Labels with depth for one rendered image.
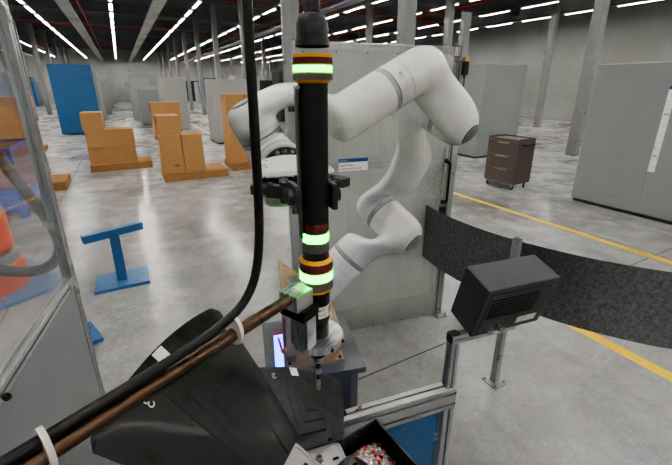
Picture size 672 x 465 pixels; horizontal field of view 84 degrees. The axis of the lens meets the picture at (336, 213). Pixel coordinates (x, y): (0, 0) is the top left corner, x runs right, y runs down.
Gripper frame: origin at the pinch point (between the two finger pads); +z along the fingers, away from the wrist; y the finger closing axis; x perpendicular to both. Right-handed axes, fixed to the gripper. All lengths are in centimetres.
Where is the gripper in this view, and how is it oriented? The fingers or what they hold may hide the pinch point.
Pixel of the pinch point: (312, 195)
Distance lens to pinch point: 45.8
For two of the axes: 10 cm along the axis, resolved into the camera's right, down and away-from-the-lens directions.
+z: 3.3, 3.0, -8.9
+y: -9.4, 1.1, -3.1
